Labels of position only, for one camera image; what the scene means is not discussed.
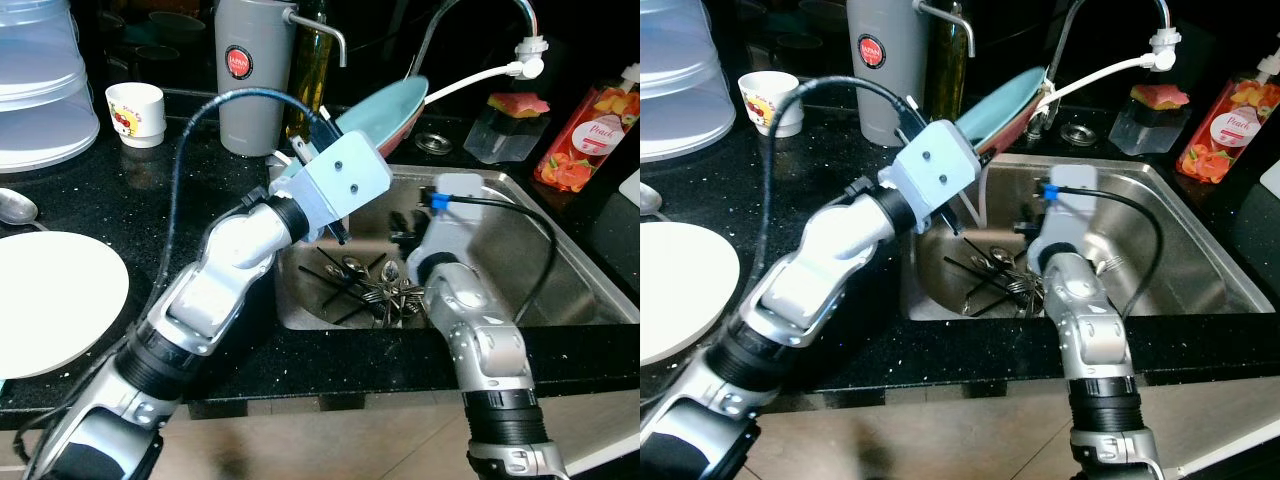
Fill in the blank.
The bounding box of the teal plate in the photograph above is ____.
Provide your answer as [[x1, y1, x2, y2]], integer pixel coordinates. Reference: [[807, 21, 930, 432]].
[[275, 75, 431, 181], [955, 65, 1051, 156]]

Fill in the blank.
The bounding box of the black chopstick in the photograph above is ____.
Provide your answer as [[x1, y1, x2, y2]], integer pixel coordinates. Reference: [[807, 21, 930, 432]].
[[330, 255, 391, 326], [945, 255, 1016, 301], [312, 248, 396, 306], [965, 262, 1021, 316]]

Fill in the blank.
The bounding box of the metal fork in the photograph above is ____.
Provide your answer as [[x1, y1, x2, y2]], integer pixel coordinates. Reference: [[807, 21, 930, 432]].
[[1000, 275, 1046, 316], [365, 285, 426, 326]]

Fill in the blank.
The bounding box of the clear plastic sponge holder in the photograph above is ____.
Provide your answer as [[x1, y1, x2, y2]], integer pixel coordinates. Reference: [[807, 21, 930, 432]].
[[465, 105, 546, 164], [1108, 95, 1191, 156]]

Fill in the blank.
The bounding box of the olive oil bottle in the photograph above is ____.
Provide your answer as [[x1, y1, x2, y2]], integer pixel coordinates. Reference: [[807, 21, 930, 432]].
[[285, 0, 334, 141], [925, 0, 969, 121]]

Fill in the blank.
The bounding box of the pink yellow sponge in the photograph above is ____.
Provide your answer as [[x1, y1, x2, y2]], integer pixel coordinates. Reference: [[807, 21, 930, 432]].
[[1130, 83, 1193, 111], [487, 92, 551, 119]]

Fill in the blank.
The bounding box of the stainless steel sink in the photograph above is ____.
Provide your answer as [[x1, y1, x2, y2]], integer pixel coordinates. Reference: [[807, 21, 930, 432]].
[[270, 160, 641, 331], [905, 152, 1276, 321]]

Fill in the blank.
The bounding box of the chrome faucet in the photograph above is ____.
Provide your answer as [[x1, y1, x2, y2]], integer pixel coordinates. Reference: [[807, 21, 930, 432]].
[[1040, 0, 1176, 71], [405, 0, 546, 81]]

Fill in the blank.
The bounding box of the peach dish soap bottle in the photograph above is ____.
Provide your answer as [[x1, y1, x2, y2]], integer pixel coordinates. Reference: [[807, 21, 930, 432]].
[[1175, 48, 1280, 184], [533, 62, 641, 194]]

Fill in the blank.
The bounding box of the white printed cup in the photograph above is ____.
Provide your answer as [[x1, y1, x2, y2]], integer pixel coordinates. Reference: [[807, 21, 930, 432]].
[[105, 82, 166, 149], [738, 72, 803, 139]]

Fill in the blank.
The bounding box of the clear stacked plastic container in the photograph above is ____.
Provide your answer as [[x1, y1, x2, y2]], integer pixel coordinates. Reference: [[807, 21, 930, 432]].
[[640, 0, 741, 163], [0, 0, 101, 173]]

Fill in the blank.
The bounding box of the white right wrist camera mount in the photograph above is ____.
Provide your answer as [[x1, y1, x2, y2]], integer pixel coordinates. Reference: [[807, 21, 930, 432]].
[[412, 173, 491, 271], [1028, 165, 1101, 256]]

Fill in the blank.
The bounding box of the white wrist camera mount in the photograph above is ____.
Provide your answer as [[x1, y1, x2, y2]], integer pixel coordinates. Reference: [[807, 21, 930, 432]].
[[295, 130, 393, 243], [412, 173, 491, 271], [890, 120, 983, 233], [1028, 165, 1101, 256]]

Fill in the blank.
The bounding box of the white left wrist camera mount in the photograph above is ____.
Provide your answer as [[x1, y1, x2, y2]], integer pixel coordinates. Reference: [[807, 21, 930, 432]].
[[295, 130, 393, 243], [890, 120, 983, 233]]

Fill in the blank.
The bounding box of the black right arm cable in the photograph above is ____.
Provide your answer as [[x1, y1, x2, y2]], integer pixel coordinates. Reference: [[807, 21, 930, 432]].
[[425, 192, 559, 326], [1040, 183, 1166, 321]]

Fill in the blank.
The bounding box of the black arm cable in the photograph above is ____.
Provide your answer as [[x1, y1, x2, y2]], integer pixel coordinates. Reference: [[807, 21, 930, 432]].
[[425, 192, 559, 326], [1040, 183, 1166, 321], [762, 75, 931, 301], [165, 88, 336, 331]]

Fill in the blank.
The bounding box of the white flexible hose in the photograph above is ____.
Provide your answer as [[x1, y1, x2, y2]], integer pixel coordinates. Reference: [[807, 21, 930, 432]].
[[970, 25, 1186, 226], [420, 35, 551, 106]]

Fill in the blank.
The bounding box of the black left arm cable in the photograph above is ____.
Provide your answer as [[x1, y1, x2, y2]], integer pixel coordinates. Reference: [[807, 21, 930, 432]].
[[762, 75, 931, 301], [165, 88, 336, 331]]

